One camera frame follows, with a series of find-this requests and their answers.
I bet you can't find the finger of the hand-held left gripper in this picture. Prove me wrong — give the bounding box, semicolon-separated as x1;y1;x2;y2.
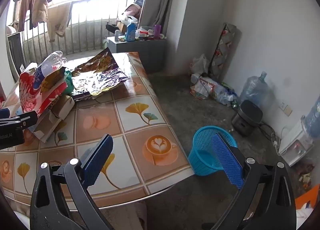
0;108;38;133

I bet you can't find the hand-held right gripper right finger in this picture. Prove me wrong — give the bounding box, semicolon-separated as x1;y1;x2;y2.
201;133;298;230

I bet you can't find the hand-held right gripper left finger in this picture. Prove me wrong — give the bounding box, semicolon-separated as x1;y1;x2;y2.
30;134;114;230

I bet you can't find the brown cardboard carton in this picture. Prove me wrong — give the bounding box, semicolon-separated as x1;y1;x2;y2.
31;110;67;143

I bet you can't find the red white printed bag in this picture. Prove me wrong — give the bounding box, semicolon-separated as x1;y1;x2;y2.
19;63;68;118

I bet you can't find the blue plastic mesh basket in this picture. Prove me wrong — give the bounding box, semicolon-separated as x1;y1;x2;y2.
187;125;238;177

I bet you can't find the brown paper package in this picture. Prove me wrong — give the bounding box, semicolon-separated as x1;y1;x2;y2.
51;94;75;121

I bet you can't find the yellow snack wrapper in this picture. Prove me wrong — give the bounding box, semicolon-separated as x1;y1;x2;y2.
40;66;67;93

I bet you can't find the clear bottle with blue label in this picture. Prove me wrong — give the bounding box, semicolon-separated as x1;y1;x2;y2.
34;51;67;93

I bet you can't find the green plastic bag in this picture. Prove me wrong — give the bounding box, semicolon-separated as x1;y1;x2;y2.
64;69;74;94

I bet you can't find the large silver foil snack bag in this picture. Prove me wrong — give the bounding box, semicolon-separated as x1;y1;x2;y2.
66;47;130;102

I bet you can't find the black rice cooker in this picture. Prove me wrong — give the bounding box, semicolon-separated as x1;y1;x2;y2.
230;100;264;137

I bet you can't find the patterned tile print tablecloth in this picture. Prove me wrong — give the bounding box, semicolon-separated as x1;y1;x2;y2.
0;52;197;200

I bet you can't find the white water dispenser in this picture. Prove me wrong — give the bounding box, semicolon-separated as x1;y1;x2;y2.
278;120;314;167

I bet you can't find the black panel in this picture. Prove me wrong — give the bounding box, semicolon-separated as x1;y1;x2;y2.
7;33;24;68

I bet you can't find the large clear water jug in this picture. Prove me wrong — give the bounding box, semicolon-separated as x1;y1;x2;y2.
239;71;270;106

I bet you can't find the pile of plastic packaging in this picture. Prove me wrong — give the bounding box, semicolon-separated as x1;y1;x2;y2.
190;74;238;107

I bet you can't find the orange white sheet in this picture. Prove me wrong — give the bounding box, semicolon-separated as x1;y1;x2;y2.
294;184;320;210

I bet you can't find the blue water jug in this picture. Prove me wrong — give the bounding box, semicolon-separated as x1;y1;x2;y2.
304;100;320;141

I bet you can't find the metal balcony railing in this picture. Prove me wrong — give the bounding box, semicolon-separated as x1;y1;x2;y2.
7;0;140;66

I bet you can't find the beige hanging garment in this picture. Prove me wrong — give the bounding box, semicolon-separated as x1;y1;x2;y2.
47;3;72;42

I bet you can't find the folded patterned mat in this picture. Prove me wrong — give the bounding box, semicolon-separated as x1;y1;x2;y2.
209;22;242;81

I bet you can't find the pink brown hanging garment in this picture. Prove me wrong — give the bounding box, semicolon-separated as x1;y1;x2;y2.
17;0;38;32

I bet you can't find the grey cabinet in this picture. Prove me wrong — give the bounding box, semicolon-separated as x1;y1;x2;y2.
106;36;167;73

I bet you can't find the black tray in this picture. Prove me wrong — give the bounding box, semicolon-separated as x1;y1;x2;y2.
105;23;120;33

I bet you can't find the blue detergent bottle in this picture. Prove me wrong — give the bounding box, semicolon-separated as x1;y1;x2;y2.
126;22;137;42

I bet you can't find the pink cloth pile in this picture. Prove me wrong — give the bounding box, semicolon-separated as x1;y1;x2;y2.
125;3;142;17

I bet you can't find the black power cable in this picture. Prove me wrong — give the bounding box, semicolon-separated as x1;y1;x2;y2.
257;121;278;143

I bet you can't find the wall socket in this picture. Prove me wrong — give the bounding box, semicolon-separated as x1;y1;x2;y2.
279;101;293;117

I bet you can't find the white plastic bag with handles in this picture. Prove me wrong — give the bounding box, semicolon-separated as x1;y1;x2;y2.
120;13;139;24

